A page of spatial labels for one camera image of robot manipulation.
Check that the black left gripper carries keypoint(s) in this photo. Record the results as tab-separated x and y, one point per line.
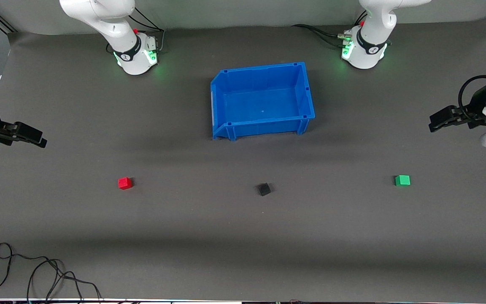
476	110

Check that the green cube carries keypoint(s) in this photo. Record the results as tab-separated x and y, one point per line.
402	180

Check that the red cube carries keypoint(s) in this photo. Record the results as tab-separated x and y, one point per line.
125	183

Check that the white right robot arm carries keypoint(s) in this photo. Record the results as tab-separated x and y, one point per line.
125	29

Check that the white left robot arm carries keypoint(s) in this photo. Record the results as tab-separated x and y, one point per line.
373	25

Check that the black cube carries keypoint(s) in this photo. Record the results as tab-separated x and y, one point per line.
264	189

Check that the dark grey table mat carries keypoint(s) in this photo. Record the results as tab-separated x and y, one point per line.
184	219

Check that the blue plastic storage bin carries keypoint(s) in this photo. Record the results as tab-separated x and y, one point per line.
264	101

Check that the aluminium frame rail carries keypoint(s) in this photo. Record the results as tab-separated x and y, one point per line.
4	23

